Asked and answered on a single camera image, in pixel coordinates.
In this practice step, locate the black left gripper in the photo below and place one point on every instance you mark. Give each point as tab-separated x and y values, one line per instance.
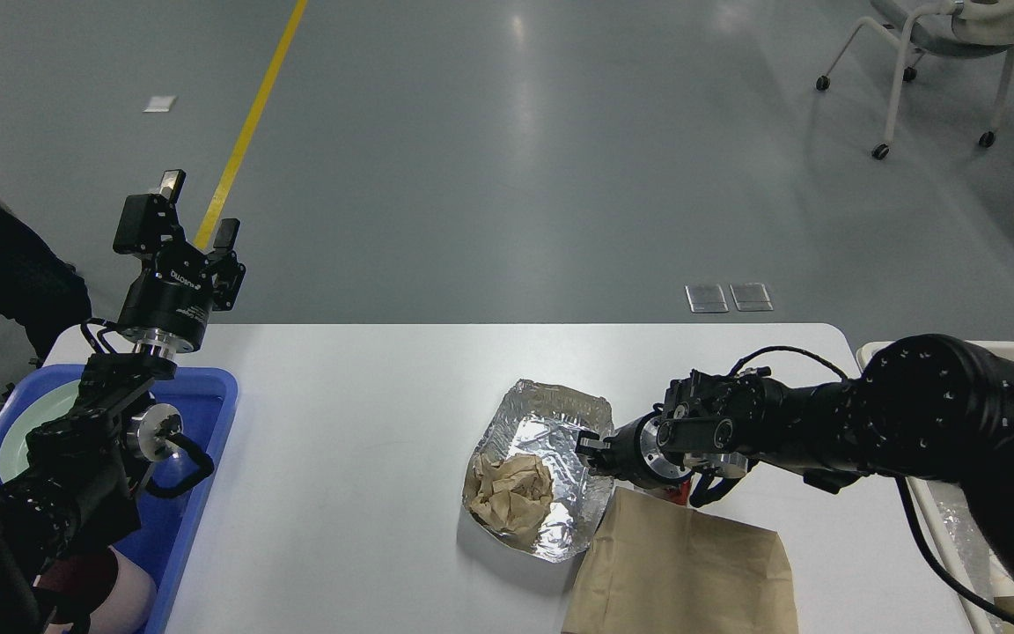
177	287

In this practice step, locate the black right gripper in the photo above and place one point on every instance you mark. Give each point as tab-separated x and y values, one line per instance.
632	454

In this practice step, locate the aluminium foil tray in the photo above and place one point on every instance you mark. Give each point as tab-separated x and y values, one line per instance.
545	420

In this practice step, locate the brown paper bag front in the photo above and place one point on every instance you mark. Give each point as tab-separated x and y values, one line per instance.
657	567

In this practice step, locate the mint green plate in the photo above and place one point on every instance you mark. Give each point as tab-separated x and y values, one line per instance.
37	406

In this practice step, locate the red foil wrapper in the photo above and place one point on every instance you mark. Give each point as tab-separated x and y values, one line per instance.
678	494

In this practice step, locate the aluminium foil sheet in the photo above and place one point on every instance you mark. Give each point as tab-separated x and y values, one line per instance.
983	567

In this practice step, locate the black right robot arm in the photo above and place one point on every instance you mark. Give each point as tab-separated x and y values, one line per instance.
928	406

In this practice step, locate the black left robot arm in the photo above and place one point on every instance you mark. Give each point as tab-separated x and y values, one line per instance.
87	468

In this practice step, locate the crumpled brown paper napkin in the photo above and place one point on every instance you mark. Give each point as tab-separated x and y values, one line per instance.
511	496

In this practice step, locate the grey metal floor plate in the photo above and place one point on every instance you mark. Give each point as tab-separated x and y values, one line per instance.
706	299

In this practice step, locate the pink mug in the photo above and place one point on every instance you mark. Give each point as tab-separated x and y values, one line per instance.
103	588

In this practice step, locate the grey office chair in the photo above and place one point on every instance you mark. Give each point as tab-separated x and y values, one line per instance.
948	29

